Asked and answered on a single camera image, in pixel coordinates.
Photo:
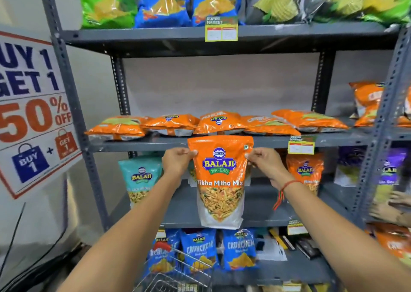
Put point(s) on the person's right hand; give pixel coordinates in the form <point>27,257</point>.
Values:
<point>268,165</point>

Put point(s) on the person's left hand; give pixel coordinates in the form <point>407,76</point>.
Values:
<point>175,161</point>

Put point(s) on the person's right thumb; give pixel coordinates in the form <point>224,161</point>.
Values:
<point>251,159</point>

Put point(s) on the person's left thumb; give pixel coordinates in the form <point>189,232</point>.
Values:
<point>190,156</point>

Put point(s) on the person's right forearm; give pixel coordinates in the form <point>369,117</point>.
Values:
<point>334,237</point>

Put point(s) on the person's left forearm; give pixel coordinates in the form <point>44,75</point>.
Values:
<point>128,237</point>

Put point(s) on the orange snack packet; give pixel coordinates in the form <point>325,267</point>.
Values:
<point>117,128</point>
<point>171,123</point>
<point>308,120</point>
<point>406,111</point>
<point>367,103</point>
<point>220,123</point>
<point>269,126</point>

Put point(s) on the red thread wristband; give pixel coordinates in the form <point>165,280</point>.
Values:
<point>282,190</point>

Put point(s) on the yellow price tag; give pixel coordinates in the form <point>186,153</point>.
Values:
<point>221,30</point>
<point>296,228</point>
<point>301,146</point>

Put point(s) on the teal snack pouch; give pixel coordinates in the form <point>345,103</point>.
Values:
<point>141,179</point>

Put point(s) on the small orange snack pouch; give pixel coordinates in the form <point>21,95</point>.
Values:
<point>305,173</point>

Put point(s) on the yellow flat box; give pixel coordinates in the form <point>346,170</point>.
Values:
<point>278,238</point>

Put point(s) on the blue chips bag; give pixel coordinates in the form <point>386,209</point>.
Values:
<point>199,250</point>
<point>216,1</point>
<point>162,253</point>
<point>240,250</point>
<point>162,4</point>

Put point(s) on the white plastic packet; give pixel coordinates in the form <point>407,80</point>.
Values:
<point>273,250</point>

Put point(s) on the purple snack pouch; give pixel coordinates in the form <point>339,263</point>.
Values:
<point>350,166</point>
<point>390,173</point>

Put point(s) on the black flat box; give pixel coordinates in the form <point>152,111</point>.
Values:
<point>307,248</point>

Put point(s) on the grey metal shelf rack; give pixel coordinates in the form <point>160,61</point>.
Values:
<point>224,34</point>
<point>382,124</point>

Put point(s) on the black chips bag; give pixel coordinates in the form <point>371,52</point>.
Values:
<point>273,1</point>
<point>334,1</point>

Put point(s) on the orange chips bag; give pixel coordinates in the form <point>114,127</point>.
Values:
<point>391,243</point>

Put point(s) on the white promotional offer sign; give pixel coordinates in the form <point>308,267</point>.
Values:
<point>29,108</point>

